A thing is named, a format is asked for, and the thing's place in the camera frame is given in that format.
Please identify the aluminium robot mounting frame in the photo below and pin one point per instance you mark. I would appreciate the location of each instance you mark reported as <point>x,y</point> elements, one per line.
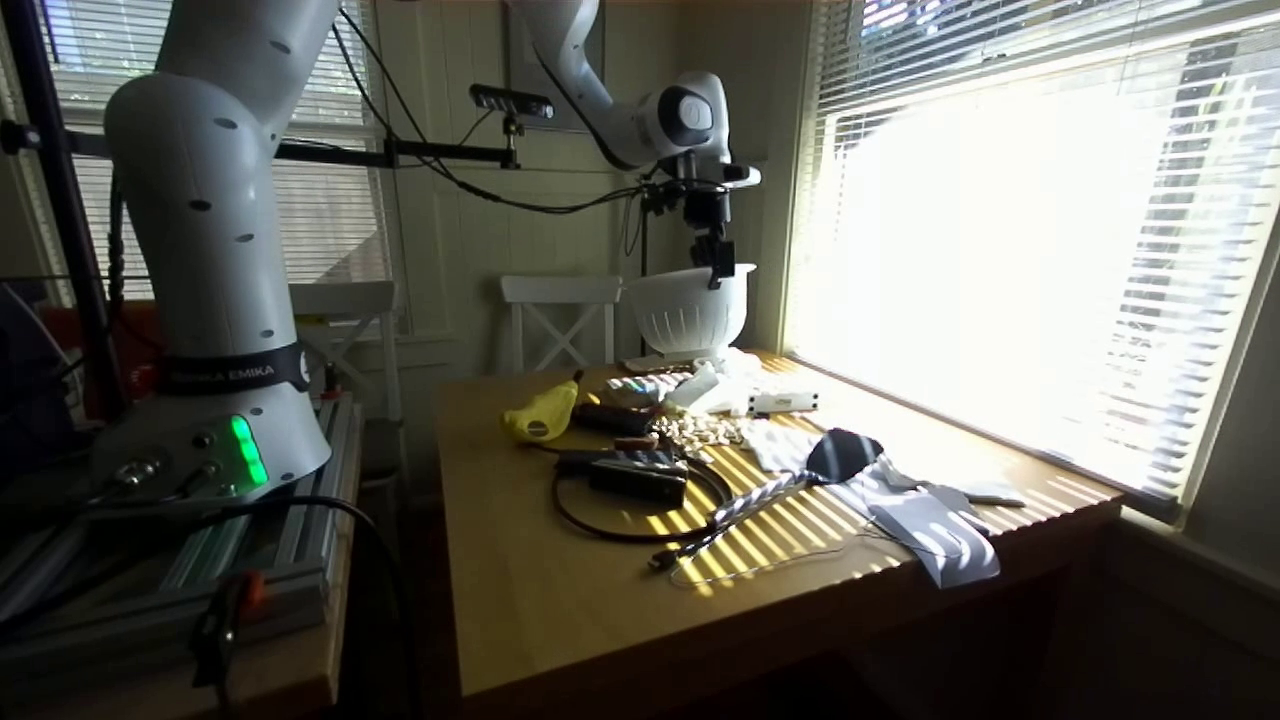
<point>163,584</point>

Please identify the thin black stand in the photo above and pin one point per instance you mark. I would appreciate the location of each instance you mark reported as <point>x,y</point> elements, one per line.
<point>644,254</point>

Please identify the small white window blinds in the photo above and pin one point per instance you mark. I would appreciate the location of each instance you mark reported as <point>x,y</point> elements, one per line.
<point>334,222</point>

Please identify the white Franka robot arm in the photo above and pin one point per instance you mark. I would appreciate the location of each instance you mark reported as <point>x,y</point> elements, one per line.
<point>200,203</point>

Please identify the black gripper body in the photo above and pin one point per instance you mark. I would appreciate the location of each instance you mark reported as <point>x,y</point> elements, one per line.
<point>710,213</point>

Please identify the small white box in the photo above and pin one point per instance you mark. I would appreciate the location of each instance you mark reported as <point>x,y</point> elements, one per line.
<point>785,401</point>

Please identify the black boom bar with camera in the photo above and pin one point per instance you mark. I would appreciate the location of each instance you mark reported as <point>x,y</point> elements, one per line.
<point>402,153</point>

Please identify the black ladle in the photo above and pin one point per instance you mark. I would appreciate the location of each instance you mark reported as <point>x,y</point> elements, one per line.
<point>843,453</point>

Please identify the black power adapter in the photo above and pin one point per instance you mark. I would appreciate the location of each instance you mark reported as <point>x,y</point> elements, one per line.
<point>640,479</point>

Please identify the black vertical pole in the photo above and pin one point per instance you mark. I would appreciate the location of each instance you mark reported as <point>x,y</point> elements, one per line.
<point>60,203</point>

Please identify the white wooden chair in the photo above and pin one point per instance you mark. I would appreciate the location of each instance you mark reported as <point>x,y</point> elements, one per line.
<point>345,299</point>
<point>563,286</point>

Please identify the black remote control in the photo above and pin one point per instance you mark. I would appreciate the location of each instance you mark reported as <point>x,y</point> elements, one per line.
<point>612,423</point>

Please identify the white plastic colander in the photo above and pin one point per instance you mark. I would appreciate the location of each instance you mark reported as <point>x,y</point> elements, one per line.
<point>686,312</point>

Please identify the large white window blinds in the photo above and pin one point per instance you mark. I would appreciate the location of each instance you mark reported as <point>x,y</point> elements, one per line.
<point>1065,203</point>

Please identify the dark pen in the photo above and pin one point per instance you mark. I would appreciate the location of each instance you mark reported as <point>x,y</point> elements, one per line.
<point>994,501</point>

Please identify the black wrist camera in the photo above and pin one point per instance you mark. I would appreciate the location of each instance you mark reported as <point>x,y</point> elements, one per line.
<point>661,203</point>

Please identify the white striped folded cloth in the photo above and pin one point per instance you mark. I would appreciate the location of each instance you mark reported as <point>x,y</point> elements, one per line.
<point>935,532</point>

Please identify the silver blister pack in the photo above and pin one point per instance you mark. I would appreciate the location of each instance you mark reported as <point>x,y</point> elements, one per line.
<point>704,431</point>
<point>783,446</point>

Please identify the orange black clamp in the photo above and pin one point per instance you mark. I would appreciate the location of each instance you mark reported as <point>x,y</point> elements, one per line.
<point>244,594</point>

